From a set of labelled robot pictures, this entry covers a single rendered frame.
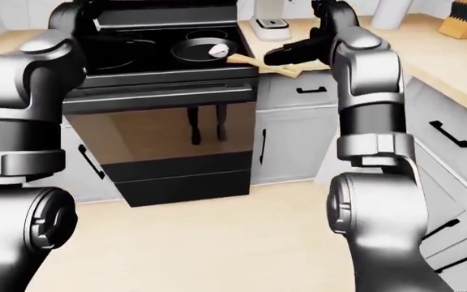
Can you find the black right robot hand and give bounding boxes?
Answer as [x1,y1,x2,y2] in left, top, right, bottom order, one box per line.
[263,27,335,67]

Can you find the white scallop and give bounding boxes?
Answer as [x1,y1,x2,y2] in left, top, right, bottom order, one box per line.
[208,43,232,58]

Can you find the grey cabinet with drawer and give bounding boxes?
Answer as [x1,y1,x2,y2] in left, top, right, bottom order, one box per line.
[251,68,342,187]

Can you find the white paper towel roll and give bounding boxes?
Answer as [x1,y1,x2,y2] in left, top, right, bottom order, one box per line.
[370,0,409,31]

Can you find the black kitchen stove with oven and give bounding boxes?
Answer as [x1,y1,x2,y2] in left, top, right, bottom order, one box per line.
[61,0,259,209]

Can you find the wooden knife block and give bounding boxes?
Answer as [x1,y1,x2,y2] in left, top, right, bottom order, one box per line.
[437,0,467,40]

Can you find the grey corner drawer cabinet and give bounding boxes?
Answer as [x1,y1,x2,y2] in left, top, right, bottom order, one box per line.
[399,75,467,292]

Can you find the long black door handle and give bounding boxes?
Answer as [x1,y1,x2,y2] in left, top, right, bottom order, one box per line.
[259,128,268,167]

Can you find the black pan with wooden handle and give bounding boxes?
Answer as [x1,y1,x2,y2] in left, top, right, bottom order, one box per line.
[170,37,304,79]

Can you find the slanted black door handle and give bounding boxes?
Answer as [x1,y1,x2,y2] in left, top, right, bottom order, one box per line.
[78,144,106,180]

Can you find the grey cabinet with slanted handle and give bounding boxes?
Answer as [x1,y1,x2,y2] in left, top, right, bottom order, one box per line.
[25,121,126,205]

